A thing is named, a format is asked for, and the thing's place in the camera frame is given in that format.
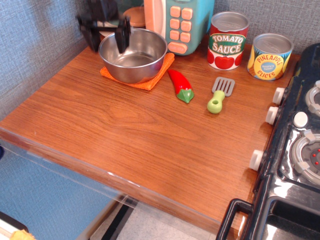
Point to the tomato sauce can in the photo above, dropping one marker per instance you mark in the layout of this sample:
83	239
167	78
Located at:
227	39

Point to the white stove knob top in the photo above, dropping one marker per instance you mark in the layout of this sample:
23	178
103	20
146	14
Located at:
278	95

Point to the pineapple slices can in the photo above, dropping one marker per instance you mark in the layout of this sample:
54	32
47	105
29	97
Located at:
269	56

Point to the toy spatula green handle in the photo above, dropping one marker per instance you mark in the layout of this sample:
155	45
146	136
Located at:
222	87

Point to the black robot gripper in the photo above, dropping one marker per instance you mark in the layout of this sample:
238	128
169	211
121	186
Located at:
104	11

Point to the red toy chili pepper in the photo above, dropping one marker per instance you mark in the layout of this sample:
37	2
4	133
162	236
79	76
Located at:
182	86

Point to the orange fuzzy object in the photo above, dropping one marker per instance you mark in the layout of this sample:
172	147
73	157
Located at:
21	235

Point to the white stove knob bottom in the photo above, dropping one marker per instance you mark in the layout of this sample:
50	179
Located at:
256	159

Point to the black toy stove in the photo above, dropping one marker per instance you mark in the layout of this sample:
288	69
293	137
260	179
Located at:
286	204

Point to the stainless steel bowl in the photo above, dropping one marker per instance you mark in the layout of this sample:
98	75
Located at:
140	62

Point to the white stove knob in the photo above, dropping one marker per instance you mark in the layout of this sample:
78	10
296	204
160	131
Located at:
271	115
256	159
278	95

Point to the toy microwave teal and peach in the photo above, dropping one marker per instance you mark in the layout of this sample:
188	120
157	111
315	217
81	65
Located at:
183	23

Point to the white stove knob middle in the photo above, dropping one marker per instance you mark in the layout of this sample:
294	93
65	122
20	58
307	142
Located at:
271	115

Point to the black oven door handle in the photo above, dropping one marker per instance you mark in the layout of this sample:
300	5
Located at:
236	205

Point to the orange towel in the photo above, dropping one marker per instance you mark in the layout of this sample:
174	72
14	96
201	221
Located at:
150	84

